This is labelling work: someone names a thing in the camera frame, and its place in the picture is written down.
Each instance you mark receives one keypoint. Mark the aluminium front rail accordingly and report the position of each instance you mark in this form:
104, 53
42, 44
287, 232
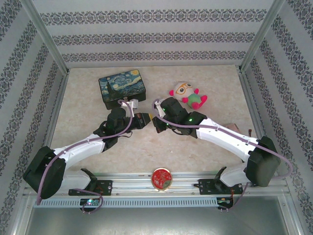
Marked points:
134, 183

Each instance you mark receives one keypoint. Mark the plush toy with orange glasses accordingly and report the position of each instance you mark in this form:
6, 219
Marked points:
193, 98

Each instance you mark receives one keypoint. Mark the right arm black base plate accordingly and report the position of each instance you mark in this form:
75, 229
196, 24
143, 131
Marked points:
207, 187

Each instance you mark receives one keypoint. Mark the grey sheet metal panel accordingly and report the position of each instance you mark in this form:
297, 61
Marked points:
156, 221

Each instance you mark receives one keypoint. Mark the pink plastic toy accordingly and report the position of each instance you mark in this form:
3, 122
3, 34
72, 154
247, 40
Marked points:
232, 126

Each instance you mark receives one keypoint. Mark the aluminium corner post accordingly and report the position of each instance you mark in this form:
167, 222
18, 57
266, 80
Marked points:
262, 31
44, 31

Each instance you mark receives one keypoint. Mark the small circuit board with lights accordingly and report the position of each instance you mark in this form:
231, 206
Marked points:
89, 202
224, 201

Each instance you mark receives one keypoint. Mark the small red clip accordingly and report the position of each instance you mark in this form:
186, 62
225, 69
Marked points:
250, 132

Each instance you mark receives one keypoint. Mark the starry night painted box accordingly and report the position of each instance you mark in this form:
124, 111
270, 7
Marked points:
122, 83

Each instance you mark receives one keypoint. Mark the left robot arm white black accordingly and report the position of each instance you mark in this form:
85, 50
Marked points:
80, 148

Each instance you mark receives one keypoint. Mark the round red gold tin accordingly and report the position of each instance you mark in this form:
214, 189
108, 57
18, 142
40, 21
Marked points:
161, 178

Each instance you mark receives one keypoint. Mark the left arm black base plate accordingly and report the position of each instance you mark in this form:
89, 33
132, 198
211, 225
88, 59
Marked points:
105, 187

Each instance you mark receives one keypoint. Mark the aluminium side rail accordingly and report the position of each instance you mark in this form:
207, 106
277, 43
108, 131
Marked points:
249, 98
58, 102

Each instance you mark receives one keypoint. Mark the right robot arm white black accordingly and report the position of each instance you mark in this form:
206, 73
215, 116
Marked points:
225, 137

